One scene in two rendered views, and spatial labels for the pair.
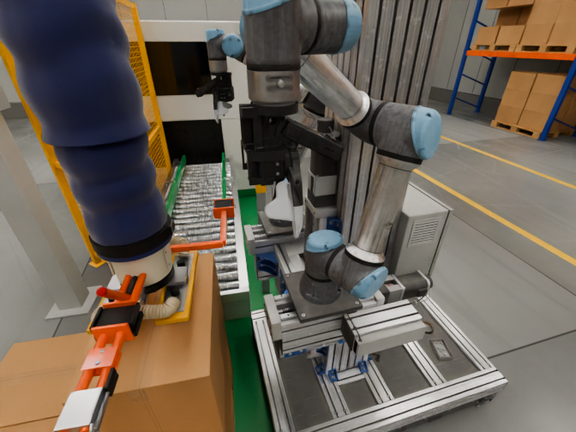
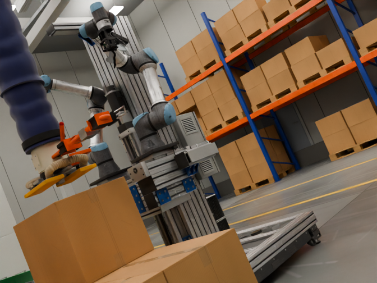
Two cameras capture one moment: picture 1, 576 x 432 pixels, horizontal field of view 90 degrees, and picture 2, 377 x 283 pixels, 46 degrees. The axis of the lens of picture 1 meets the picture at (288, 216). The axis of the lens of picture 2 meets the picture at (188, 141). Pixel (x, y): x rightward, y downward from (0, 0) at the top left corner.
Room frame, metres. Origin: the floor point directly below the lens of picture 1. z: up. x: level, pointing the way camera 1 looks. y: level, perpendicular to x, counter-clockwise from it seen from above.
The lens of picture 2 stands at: (-1.64, 1.11, 0.79)
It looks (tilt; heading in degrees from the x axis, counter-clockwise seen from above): 5 degrees up; 328
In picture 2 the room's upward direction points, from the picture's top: 23 degrees counter-clockwise
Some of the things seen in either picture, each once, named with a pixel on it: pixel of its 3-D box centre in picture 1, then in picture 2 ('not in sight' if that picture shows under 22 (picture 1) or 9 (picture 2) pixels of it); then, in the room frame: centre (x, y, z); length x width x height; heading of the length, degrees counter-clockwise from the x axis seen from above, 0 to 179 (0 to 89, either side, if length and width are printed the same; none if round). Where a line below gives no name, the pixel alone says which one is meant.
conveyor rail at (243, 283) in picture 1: (237, 207); not in sight; (2.32, 0.47, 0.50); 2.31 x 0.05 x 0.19; 11
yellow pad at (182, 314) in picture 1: (178, 279); (74, 173); (0.76, 0.39, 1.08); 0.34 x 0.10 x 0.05; 10
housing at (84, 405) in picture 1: (83, 413); (88, 132); (0.29, 0.40, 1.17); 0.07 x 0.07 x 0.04; 10
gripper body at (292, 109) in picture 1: (270, 142); (109, 39); (0.45, 0.03, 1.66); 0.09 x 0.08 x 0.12; 106
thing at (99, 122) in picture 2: not in sight; (99, 121); (0.15, 0.38, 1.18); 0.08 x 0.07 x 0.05; 10
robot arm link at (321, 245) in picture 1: (325, 252); (144, 125); (0.75, -0.12, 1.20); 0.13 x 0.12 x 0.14; 42
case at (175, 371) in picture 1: (168, 342); (80, 237); (0.75, 0.49, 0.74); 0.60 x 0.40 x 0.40; 11
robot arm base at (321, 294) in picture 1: (321, 278); (151, 143); (0.75, -0.12, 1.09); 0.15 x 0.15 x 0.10
